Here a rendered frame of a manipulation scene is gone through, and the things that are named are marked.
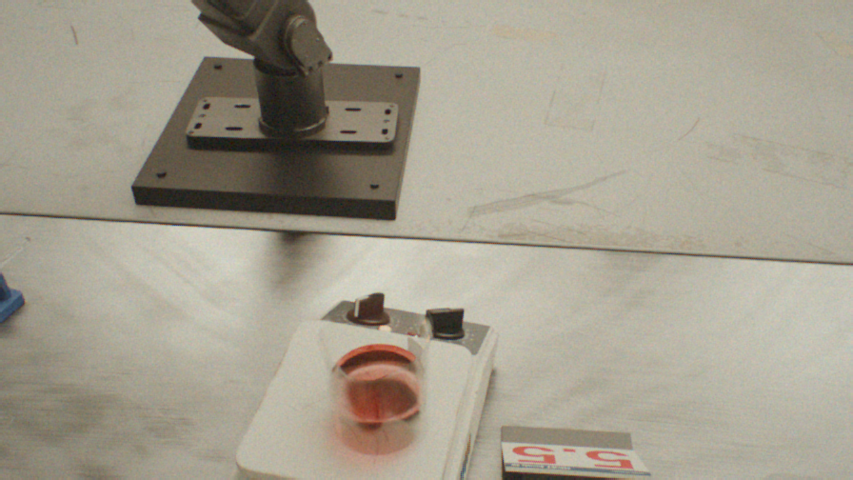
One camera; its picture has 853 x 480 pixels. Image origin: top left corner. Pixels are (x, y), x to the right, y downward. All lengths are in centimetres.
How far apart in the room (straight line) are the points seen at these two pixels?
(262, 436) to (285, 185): 33
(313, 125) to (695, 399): 42
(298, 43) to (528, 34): 38
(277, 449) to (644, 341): 32
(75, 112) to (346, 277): 38
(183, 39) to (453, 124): 35
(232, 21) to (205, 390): 30
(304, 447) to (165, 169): 40
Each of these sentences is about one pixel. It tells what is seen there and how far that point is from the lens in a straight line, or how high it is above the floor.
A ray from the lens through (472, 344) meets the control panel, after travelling 63.
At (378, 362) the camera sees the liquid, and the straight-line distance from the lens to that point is 53.
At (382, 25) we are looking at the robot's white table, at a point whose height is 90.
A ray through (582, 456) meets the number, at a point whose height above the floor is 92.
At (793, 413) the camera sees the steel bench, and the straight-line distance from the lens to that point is 71.
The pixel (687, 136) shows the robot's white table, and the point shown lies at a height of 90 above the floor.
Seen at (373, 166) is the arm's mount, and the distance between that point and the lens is 84.
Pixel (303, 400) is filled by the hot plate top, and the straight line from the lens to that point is 56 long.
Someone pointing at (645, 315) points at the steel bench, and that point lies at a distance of 74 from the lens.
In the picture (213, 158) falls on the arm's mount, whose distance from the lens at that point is 87.
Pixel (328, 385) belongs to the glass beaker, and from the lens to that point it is 50.
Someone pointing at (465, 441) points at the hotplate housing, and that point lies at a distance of 57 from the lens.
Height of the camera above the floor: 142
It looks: 42 degrees down
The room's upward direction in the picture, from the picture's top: straight up
